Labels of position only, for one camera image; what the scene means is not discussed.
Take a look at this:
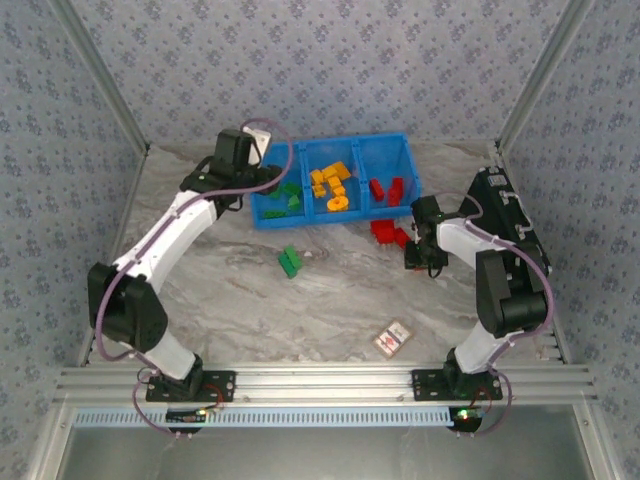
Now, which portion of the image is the small red white card box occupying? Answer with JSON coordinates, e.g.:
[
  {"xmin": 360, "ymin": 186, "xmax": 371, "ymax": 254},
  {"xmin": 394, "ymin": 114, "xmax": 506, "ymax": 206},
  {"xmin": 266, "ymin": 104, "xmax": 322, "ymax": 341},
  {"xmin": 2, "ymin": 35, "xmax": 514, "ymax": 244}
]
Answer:
[{"xmin": 371, "ymin": 319, "xmax": 414, "ymax": 359}]

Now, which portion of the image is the slotted light blue cable tray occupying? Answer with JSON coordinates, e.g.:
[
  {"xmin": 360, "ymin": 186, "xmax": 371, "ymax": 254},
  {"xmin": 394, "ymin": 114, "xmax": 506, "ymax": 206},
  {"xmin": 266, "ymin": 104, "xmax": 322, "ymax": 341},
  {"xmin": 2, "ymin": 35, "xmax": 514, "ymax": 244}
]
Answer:
[{"xmin": 71, "ymin": 405, "xmax": 454, "ymax": 429}]

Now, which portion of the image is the small circuit board green light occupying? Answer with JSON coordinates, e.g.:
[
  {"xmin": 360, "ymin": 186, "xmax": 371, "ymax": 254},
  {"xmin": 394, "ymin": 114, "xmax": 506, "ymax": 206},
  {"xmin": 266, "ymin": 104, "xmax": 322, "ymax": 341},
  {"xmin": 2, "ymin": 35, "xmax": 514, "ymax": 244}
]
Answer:
[
  {"xmin": 448, "ymin": 406, "xmax": 485, "ymax": 427},
  {"xmin": 165, "ymin": 408, "xmax": 209, "ymax": 425}
]

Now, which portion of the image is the aluminium frame post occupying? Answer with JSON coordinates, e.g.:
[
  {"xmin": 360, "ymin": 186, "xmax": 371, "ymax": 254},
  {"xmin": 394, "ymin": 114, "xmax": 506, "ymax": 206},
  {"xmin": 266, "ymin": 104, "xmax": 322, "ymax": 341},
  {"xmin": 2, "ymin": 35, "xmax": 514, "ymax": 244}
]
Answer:
[
  {"xmin": 494, "ymin": 0, "xmax": 596, "ymax": 151},
  {"xmin": 49, "ymin": 0, "xmax": 151, "ymax": 154}
]

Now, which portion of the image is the grey metal sheet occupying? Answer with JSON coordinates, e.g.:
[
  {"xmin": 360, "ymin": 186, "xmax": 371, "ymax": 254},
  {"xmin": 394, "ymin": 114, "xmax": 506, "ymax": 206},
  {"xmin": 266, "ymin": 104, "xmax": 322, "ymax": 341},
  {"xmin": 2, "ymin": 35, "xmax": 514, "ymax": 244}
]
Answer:
[{"xmin": 29, "ymin": 404, "xmax": 621, "ymax": 480}]

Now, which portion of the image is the blue three-compartment bin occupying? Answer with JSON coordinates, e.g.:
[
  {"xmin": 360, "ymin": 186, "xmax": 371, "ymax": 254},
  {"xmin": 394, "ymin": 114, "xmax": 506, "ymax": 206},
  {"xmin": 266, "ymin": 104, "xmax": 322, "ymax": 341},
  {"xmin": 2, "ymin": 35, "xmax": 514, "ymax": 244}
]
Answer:
[{"xmin": 248, "ymin": 130, "xmax": 424, "ymax": 232}]

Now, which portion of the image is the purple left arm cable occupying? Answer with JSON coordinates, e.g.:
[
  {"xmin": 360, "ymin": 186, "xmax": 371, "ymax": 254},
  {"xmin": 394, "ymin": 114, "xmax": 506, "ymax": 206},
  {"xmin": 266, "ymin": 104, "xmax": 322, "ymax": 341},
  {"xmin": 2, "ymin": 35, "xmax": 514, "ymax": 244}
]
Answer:
[{"xmin": 94, "ymin": 117, "xmax": 295, "ymax": 440}]

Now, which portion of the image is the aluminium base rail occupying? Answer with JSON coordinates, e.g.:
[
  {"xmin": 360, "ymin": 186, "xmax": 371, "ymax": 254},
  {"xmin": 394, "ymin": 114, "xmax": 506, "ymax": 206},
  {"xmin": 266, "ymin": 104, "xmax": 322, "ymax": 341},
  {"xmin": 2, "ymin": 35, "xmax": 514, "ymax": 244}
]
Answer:
[{"xmin": 53, "ymin": 363, "xmax": 600, "ymax": 407}]

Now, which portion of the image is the black panel with white latches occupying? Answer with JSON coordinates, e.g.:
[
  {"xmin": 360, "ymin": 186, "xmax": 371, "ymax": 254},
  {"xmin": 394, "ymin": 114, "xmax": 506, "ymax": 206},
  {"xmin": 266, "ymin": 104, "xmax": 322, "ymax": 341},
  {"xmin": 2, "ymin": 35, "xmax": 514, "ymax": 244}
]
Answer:
[{"xmin": 458, "ymin": 167, "xmax": 554, "ymax": 291}]

